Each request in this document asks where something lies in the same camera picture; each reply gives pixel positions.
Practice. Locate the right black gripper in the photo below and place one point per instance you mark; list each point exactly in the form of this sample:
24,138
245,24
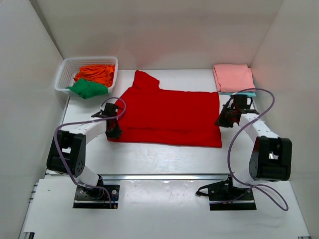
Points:
226,119

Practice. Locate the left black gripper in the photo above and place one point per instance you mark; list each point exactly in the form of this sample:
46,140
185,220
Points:
112,130

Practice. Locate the red t shirt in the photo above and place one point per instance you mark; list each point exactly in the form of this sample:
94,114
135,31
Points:
155,115

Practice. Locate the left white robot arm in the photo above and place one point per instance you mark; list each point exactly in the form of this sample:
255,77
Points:
67,154

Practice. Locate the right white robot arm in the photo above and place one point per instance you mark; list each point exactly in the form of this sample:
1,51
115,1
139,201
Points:
271,156

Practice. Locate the folded teal t shirt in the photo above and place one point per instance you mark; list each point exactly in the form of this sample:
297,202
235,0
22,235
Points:
249,94

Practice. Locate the folded pink t shirt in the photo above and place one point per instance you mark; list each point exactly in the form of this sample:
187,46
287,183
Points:
232,78

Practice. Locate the green t shirt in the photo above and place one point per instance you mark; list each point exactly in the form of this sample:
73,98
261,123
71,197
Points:
88,89

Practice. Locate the orange t shirt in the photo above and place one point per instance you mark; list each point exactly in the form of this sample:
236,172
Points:
98,73

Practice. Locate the white plastic basket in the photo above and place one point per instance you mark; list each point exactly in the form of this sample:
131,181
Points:
70,66

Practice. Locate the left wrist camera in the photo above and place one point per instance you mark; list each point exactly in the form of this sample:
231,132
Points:
109,110

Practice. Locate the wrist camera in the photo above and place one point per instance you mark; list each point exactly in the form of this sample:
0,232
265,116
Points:
242,102
109,110

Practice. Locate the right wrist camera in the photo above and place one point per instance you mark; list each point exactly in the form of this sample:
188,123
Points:
242,102

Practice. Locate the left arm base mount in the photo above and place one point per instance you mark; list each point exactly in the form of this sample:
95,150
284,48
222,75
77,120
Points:
86,198

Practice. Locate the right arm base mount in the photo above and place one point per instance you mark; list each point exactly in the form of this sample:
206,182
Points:
224,196

